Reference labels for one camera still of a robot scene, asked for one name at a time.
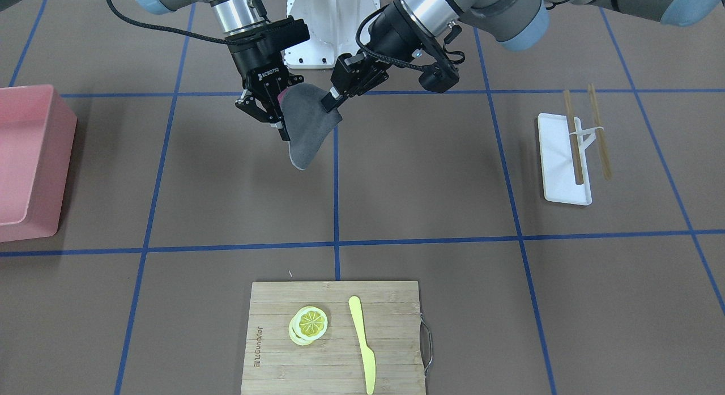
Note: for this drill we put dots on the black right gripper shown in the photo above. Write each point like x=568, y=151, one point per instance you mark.
x=255, y=60

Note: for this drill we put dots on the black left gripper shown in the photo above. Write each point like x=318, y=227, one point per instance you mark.
x=395, y=37

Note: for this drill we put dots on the grey pink cleaning cloth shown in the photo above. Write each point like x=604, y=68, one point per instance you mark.
x=307, y=122

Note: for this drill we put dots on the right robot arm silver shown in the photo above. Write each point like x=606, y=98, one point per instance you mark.
x=234, y=16

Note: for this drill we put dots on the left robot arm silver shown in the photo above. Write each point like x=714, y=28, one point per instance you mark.
x=518, y=24

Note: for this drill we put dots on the yellow plastic knife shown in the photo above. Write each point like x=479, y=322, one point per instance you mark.
x=367, y=354

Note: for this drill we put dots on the yellow lemon slice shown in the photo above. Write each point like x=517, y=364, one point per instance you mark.
x=307, y=325

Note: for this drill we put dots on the wooden cutting board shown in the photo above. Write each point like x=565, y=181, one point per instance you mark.
x=333, y=364

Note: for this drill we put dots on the white rectangular tray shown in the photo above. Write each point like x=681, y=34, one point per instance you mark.
x=557, y=165

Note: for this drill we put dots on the pink plastic bin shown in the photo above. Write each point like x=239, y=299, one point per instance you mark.
x=37, y=135

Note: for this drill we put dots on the wooden chopstick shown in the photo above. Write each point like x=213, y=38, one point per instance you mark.
x=573, y=138
x=600, y=133

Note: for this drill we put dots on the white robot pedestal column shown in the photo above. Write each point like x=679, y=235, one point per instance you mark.
x=332, y=25

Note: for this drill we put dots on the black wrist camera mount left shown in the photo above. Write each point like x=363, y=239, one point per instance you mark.
x=443, y=74

